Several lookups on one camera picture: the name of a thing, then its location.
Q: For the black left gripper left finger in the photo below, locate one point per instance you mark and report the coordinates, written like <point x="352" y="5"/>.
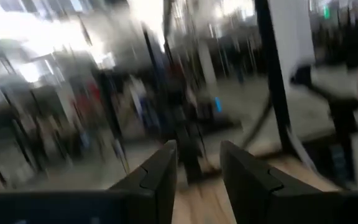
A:
<point x="157" y="180"/>

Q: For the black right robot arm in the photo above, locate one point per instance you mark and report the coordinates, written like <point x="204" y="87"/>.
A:
<point x="186" y="140"/>

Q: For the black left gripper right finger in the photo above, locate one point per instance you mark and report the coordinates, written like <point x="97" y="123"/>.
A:
<point x="247" y="180"/>

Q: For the black aluminium table frame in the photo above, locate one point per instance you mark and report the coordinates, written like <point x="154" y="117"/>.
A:
<point x="272" y="77"/>

